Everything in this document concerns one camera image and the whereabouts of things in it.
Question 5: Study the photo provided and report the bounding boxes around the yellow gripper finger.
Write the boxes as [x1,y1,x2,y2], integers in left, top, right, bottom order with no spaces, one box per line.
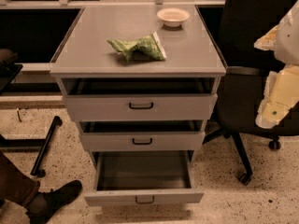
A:
[255,64,299,129]
[254,26,278,51]

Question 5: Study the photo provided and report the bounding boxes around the grey bottom drawer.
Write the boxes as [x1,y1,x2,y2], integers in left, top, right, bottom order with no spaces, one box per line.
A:
[84,150,203,206]

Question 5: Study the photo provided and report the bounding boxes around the grey drawer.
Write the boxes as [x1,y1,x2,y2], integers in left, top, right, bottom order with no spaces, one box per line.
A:
[79,120,205,151]
[64,77,217,121]
[84,150,203,206]

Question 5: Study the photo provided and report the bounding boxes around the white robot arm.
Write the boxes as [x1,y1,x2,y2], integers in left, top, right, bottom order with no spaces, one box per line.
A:
[254,1,299,129]

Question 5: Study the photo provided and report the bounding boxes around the grey drawer cabinet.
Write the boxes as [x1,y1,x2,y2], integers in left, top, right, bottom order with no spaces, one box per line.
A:
[49,4,227,170]

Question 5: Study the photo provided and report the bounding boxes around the grey middle drawer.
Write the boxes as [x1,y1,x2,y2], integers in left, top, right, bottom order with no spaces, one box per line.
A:
[79,120,205,151]

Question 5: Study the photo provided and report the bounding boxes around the grey top drawer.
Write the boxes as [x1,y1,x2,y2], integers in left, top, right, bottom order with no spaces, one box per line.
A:
[64,77,217,121]

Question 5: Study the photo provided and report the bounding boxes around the black office chair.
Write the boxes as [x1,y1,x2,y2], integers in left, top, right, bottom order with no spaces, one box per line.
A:
[199,0,298,185]

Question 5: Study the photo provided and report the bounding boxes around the white small bowl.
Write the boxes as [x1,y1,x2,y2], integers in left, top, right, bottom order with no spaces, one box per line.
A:
[157,7,190,28]

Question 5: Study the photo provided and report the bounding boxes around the green crumpled snack bag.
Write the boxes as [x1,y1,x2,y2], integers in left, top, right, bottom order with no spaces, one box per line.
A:
[107,33,166,62]

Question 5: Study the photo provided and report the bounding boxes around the black shoe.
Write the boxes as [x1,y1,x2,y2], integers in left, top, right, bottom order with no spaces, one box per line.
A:
[25,180,82,224]

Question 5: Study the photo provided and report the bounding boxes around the black table leg base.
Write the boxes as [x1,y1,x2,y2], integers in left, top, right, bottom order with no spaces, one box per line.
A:
[0,116,63,177]

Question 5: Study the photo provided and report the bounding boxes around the brown trouser leg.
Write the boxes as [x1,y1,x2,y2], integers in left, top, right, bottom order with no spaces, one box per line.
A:
[0,151,40,206]

